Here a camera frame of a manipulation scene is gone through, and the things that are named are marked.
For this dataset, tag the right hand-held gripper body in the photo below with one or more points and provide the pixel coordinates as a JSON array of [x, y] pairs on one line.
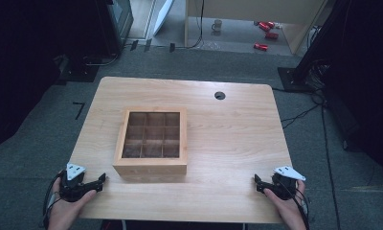
[[286, 185]]

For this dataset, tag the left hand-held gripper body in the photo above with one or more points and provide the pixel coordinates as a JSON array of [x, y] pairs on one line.
[[72, 187]]

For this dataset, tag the wooden box with glass lid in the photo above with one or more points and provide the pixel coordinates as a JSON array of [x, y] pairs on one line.
[[151, 140]]

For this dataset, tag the person's left hand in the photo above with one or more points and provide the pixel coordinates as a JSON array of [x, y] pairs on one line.
[[65, 212]]

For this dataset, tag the person's right hand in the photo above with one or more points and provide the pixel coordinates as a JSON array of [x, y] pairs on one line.
[[287, 212]]

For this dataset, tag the grey mug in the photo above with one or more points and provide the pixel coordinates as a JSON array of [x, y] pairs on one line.
[[216, 25]]

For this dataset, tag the white board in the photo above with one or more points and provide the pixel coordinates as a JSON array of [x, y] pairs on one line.
[[163, 14]]

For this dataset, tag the black stand with base plate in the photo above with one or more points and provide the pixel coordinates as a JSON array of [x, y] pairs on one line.
[[293, 80]]

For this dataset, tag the dark stand base plate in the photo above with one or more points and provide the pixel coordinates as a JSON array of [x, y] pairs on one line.
[[79, 72]]

